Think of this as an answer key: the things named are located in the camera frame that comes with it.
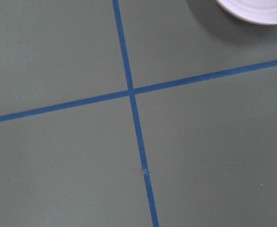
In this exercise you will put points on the brown paper table cover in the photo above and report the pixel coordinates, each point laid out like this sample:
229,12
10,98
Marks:
136,113

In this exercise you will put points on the pink plastic plate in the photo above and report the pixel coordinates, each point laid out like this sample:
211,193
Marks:
262,12

